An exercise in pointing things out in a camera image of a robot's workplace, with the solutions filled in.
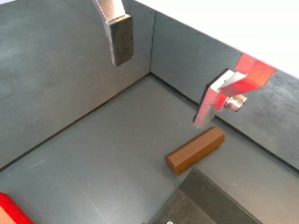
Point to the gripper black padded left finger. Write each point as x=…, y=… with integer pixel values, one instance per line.
x=119, y=29

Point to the red shape sorter board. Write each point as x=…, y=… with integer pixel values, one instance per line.
x=11, y=213

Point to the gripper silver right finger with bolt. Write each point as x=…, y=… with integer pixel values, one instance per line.
x=224, y=92

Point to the brown hexagon peg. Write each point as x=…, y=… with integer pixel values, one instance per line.
x=190, y=153

